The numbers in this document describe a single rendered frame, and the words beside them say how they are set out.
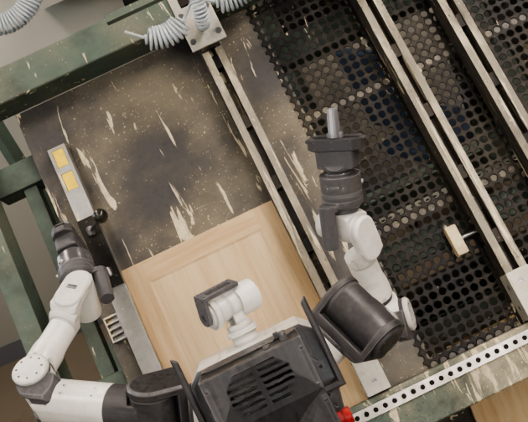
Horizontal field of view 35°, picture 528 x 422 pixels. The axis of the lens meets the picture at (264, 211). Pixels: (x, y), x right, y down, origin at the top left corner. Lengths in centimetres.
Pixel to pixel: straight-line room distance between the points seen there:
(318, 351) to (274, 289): 59
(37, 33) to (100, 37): 238
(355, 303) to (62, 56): 112
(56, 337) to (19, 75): 79
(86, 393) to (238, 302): 35
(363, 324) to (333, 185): 31
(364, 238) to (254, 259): 48
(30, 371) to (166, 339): 50
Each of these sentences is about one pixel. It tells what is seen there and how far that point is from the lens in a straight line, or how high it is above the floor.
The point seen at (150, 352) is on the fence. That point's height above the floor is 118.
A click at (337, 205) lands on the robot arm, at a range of 176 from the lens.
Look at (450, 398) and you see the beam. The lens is 214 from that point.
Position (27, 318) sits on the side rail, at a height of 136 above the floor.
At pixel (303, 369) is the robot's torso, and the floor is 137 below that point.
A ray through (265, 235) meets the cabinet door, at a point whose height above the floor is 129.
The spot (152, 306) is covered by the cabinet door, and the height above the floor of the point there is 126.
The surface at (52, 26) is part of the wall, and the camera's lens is 468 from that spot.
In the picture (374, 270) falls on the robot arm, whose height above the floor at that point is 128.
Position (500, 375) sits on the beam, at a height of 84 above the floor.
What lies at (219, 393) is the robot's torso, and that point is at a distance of 149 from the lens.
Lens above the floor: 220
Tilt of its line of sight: 23 degrees down
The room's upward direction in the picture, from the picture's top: 25 degrees counter-clockwise
